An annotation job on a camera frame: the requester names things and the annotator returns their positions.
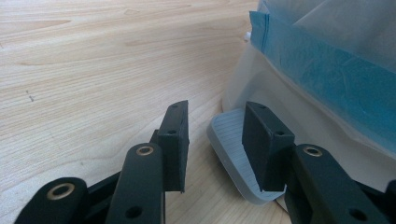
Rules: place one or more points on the grey white pedal trash can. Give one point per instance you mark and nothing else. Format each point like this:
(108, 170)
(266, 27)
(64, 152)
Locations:
(227, 140)

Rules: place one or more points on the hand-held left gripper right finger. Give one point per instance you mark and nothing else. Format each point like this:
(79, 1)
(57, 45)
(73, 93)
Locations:
(264, 149)

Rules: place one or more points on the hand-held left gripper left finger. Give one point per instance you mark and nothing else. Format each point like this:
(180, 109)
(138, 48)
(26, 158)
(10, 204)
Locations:
(174, 146)

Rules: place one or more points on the translucent blue-banded trash bag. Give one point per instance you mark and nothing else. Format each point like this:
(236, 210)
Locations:
(327, 71)

